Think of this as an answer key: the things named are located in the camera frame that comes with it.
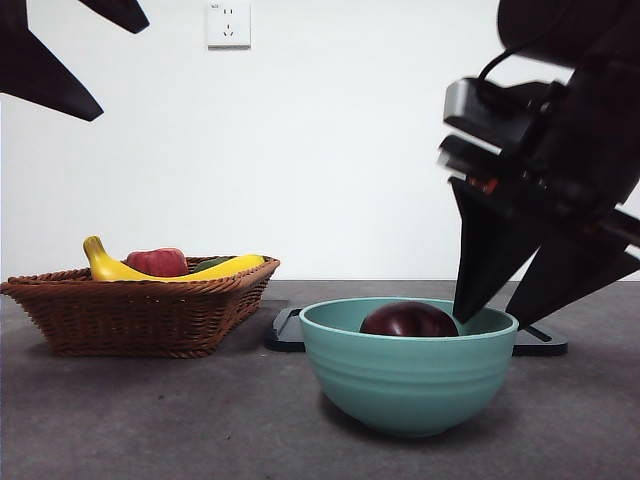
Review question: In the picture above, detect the dark purple plum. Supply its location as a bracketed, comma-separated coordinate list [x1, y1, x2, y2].
[359, 300, 460, 337]

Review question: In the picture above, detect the teal ribbed bowl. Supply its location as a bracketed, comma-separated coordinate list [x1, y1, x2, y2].
[298, 297, 519, 439]

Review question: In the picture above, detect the yellow banana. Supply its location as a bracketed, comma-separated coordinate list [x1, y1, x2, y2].
[82, 236, 266, 284]

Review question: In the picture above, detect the black rectangular tray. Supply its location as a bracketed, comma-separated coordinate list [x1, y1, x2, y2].
[263, 307, 569, 357]

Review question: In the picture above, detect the red apple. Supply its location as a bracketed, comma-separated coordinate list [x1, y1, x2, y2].
[124, 247, 190, 277]

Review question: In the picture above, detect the green avocado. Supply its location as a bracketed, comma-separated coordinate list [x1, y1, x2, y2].
[192, 257, 235, 274]

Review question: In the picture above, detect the brown wicker basket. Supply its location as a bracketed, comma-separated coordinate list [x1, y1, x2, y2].
[0, 255, 282, 359]

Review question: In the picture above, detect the white wall power socket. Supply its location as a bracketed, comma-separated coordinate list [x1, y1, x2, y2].
[207, 0, 252, 51]

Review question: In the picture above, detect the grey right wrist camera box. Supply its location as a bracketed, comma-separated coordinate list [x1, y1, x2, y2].
[442, 77, 534, 149]

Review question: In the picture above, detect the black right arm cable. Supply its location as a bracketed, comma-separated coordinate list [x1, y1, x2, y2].
[477, 43, 531, 86]

